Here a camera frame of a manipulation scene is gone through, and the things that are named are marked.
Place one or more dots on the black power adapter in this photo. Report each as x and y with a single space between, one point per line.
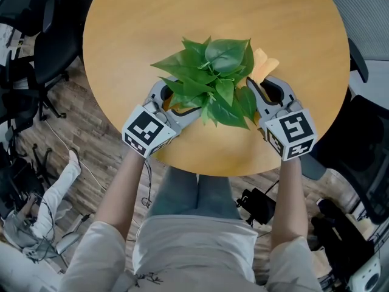
258 204

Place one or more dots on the black chair base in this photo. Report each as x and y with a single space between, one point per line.
45 163

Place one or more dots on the yellow cloth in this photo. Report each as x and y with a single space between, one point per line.
262 67

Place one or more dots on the person's left forearm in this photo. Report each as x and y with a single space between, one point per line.
121 193

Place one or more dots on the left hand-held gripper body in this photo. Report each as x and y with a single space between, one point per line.
146 129

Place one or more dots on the flower pot with green plant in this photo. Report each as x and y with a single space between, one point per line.
220 56

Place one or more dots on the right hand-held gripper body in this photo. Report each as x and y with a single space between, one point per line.
293 132

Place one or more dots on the person's leg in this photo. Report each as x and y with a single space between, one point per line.
176 193
217 196

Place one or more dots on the person's right forearm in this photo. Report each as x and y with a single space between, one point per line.
288 199

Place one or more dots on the person's white shirt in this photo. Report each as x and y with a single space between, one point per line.
194 248

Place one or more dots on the grey power strip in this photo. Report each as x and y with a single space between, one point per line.
67 242

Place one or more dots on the grey mesh office chair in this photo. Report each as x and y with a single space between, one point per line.
361 17

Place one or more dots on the black office chair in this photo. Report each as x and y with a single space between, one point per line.
24 5
56 53

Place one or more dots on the black bag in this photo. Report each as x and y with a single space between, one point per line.
340 230

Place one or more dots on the white round-lens device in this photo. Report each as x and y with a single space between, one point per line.
366 277

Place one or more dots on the person's right leg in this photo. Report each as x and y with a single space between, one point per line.
217 196

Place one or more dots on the person's left leg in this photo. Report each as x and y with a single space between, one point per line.
176 193

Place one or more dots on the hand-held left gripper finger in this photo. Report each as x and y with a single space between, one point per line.
185 116
154 90

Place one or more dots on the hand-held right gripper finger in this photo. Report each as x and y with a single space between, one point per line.
285 91
261 103

